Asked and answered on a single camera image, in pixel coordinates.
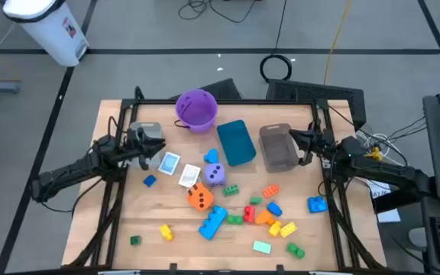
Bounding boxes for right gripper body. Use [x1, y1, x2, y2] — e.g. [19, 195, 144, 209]
[306, 128, 338, 163]

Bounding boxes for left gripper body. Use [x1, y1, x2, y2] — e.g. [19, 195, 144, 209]
[126, 128, 149, 171]

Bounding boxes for white picture card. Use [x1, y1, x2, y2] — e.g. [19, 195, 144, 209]
[178, 163, 202, 189]

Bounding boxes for blue square toy block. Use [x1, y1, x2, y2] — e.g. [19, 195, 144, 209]
[307, 196, 329, 214]

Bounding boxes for blue figure-shaped toy block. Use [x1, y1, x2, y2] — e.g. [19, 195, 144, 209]
[203, 148, 221, 164]

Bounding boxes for purple foam dice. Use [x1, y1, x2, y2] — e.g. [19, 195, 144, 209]
[204, 163, 228, 188]

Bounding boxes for orange foam dice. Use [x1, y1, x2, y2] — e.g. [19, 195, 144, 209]
[186, 182, 215, 212]

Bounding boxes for yellow rounded toy block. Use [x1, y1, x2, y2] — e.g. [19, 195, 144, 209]
[159, 224, 175, 242]

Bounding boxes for large blue toy block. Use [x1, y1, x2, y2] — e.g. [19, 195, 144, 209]
[198, 205, 229, 241]

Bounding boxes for light grey plastic bin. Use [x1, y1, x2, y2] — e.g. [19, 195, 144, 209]
[128, 121, 164, 170]

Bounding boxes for blue-backed playing card deck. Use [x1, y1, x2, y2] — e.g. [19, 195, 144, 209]
[157, 151, 182, 176]

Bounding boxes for smoky translucent plastic bin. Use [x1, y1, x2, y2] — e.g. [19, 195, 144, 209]
[258, 122, 300, 173]

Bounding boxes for black perforated case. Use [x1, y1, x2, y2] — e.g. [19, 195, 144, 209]
[266, 79, 367, 131]

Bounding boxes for purple pumpkin face bucket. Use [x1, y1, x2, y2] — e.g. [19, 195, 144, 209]
[174, 89, 218, 134]

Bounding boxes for teal plastic tray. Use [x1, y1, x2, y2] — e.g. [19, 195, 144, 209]
[216, 119, 257, 167]

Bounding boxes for printed white paper sheet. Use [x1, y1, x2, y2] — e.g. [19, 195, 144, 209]
[367, 178, 392, 199]

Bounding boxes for orange triangular toy block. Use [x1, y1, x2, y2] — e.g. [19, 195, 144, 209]
[254, 209, 277, 226]

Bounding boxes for yellow studded toy brick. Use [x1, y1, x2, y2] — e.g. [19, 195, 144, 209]
[279, 222, 298, 238]

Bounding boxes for green studded toy brick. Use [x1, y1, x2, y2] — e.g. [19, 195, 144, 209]
[222, 184, 241, 197]

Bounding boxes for black panel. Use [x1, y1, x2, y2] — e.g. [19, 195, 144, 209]
[170, 78, 244, 101]

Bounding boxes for green rounded toy block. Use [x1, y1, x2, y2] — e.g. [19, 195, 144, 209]
[285, 241, 306, 260]

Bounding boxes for plain white paper sheet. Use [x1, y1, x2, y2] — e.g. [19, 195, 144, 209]
[376, 209, 402, 224]

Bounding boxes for mint green flat tile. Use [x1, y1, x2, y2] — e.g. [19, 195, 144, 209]
[252, 240, 273, 255]

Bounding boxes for grey computer mouse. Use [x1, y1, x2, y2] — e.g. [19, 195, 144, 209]
[409, 227, 428, 248]

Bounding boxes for white trash can black lid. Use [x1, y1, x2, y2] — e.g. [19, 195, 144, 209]
[2, 0, 90, 68]

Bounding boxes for white cables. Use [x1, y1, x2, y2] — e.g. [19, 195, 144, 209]
[355, 129, 410, 169]

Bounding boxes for coiled black cable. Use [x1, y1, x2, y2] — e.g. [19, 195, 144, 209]
[259, 0, 293, 83]

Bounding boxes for yellow cable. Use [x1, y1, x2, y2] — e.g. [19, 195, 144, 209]
[323, 0, 353, 86]

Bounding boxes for black floor cable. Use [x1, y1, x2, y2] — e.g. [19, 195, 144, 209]
[177, 0, 259, 24]

